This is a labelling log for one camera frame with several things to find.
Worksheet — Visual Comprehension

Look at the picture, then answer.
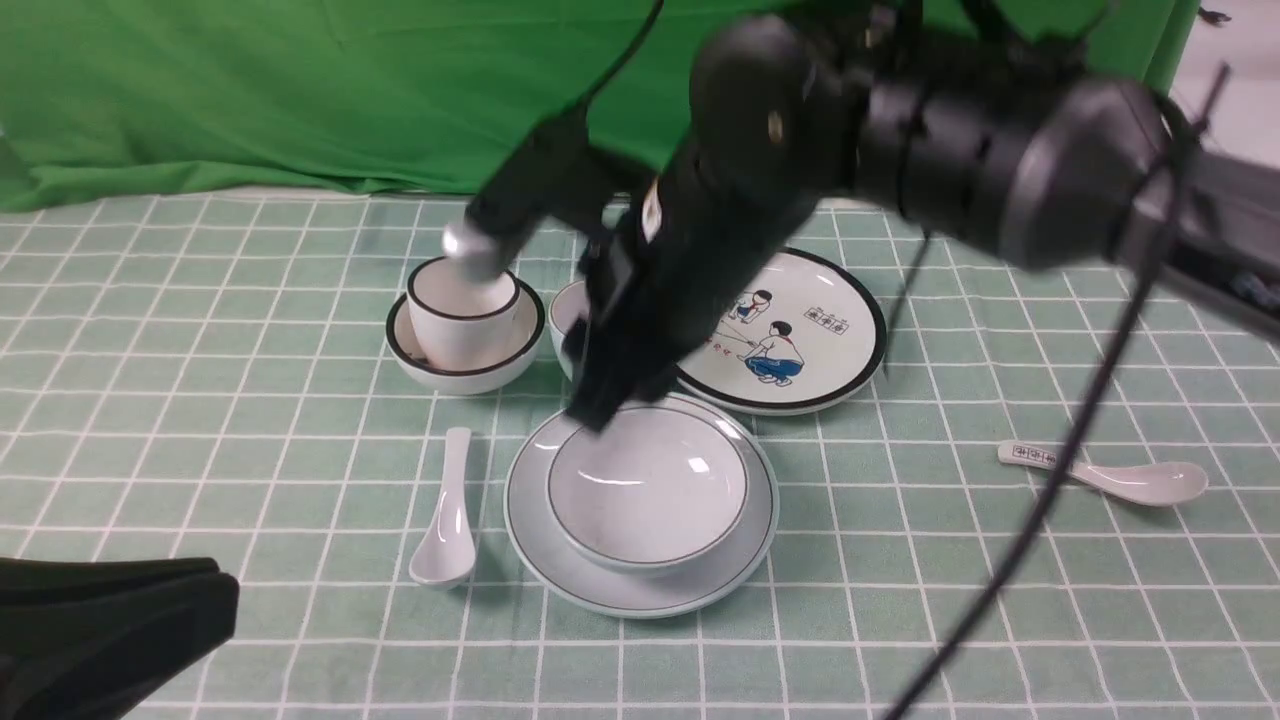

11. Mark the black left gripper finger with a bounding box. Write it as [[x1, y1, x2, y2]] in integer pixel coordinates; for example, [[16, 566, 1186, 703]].
[[1, 559, 220, 607]]

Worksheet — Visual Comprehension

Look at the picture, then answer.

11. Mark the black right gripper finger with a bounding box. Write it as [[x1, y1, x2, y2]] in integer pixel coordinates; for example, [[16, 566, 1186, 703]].
[[1, 571, 241, 719]]

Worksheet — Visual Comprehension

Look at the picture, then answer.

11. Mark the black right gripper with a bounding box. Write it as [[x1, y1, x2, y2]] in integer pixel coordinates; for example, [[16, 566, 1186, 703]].
[[563, 136, 831, 433]]

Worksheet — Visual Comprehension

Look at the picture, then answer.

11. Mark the pale blue cup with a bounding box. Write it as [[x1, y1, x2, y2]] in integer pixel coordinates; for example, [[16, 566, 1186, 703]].
[[548, 279, 590, 380]]

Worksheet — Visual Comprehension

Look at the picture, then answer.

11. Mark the pale blue bowl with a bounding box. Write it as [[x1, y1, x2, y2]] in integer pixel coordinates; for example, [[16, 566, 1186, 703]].
[[547, 407, 750, 574]]

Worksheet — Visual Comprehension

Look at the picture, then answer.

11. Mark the plain white ceramic spoon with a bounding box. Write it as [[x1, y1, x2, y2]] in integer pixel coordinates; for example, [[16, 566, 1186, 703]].
[[408, 427, 477, 588]]

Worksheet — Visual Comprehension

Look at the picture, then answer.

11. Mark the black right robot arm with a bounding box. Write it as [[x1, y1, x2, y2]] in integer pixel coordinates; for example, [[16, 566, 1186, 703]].
[[442, 1, 1277, 719]]

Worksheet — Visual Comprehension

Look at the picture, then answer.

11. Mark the black-rimmed white bowl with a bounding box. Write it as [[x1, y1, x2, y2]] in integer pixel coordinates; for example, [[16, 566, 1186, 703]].
[[385, 281, 547, 396]]

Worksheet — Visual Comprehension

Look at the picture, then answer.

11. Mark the black-rimmed white cup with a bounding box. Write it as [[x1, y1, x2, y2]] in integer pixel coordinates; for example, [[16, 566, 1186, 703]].
[[407, 258, 520, 372]]

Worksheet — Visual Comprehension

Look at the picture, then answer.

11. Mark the pale blue plate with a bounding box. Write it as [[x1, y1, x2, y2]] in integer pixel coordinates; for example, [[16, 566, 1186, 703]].
[[504, 395, 781, 620]]

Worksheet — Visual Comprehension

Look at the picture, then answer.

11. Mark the cartoon printed black-rimmed plate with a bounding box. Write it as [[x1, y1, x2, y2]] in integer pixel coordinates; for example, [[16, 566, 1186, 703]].
[[678, 249, 888, 416]]

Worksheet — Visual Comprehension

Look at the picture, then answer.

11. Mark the green checkered tablecloth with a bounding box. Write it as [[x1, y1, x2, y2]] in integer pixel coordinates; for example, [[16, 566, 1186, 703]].
[[1, 195, 1279, 719]]

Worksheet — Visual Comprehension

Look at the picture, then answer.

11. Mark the green backdrop cloth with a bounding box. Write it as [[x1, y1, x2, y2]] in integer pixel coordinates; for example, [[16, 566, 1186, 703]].
[[0, 0, 1201, 214]]

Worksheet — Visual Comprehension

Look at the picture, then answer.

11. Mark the black cable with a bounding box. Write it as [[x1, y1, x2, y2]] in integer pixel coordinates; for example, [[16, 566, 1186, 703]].
[[881, 60, 1231, 720]]

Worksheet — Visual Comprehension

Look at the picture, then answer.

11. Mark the white spoon with printed handle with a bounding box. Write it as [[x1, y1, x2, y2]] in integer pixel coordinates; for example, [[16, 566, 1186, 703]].
[[997, 441, 1210, 507]]

